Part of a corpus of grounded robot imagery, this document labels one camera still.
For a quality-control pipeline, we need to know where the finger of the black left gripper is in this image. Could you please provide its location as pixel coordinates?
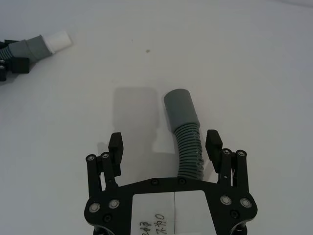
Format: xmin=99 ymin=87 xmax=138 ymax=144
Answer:
xmin=0 ymin=38 xmax=16 ymax=49
xmin=0 ymin=57 xmax=31 ymax=86

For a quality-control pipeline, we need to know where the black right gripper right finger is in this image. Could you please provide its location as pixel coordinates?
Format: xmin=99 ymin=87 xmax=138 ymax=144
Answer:
xmin=204 ymin=129 xmax=249 ymax=194

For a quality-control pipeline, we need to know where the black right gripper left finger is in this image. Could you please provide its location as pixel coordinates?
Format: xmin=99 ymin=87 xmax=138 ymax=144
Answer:
xmin=85 ymin=132 xmax=125 ymax=194

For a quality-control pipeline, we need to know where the grey corrugated hose angled cuff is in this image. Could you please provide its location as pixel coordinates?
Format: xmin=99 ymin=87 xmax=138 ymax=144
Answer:
xmin=0 ymin=35 xmax=54 ymax=65

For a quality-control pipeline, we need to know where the white plastic tube connector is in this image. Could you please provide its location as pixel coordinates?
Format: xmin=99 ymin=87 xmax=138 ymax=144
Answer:
xmin=44 ymin=30 xmax=73 ymax=54

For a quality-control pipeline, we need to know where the white tablecloth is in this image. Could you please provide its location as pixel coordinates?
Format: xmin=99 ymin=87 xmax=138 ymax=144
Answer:
xmin=0 ymin=0 xmax=313 ymax=235

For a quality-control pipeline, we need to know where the grey corrugated hose plain cuff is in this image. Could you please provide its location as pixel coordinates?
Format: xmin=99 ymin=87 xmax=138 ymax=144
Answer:
xmin=163 ymin=87 xmax=207 ymax=182

